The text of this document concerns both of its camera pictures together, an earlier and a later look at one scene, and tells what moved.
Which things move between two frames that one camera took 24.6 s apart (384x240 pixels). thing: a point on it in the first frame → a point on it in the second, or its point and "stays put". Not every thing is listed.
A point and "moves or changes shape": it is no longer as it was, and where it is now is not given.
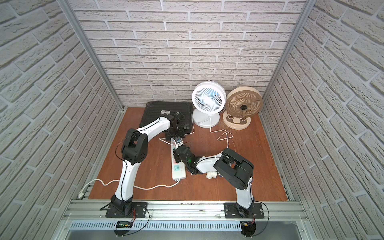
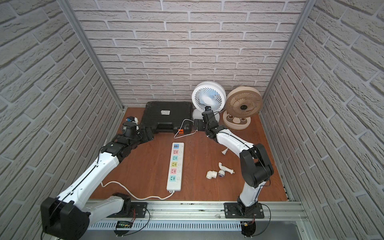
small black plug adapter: (177, 139) → (132, 119)
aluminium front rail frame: (93, 210) stays put
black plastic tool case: (152, 110) stays put
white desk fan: (208, 98) stays put
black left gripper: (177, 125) → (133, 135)
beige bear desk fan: (242, 103) stays put
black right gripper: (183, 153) → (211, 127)
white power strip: (178, 169) moves or changes shape
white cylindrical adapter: (211, 174) stays put
